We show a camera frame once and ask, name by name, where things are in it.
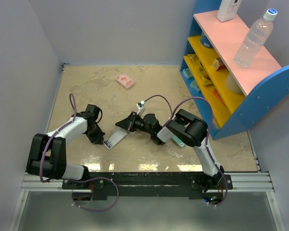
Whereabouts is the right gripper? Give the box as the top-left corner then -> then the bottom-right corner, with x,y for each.
116,112 -> 153,135

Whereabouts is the white remote control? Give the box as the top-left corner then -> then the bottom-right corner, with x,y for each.
106,128 -> 128,149

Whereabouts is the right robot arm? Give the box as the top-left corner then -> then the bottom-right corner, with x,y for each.
115,109 -> 226,189

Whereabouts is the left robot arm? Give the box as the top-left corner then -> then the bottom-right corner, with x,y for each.
26,104 -> 105,189

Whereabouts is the white Kamenoko sponge pack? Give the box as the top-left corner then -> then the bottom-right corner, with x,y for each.
116,73 -> 136,90

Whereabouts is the teal Kamenoko sponge pack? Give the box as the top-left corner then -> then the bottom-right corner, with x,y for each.
171,136 -> 185,148

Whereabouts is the teal sponge pack on shelf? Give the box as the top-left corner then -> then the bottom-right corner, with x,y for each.
182,68 -> 194,79

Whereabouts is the orange box on shelf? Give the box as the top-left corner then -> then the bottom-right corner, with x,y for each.
212,89 -> 226,106

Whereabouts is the yellow snack bag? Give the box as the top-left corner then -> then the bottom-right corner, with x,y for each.
187,54 -> 213,86

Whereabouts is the blue shelf unit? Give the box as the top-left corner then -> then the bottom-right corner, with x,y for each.
181,0 -> 289,140

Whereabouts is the small orange white box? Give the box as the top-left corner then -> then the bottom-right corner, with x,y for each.
211,58 -> 226,71

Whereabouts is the beige cylinder on shelf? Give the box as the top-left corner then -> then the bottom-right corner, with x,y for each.
225,73 -> 243,95

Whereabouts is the blue can on shelf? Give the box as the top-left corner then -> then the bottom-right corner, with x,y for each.
199,31 -> 213,49

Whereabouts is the white dispenser bottle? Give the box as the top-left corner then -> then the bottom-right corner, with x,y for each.
216,0 -> 242,22

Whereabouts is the clear water bottle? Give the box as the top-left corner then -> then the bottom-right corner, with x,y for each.
233,8 -> 278,68

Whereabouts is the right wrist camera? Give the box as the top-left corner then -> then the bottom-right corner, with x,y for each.
136,101 -> 145,116

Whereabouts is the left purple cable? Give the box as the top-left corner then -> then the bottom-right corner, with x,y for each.
39,93 -> 78,183

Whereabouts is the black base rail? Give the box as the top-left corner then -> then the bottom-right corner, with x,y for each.
62,172 -> 233,202

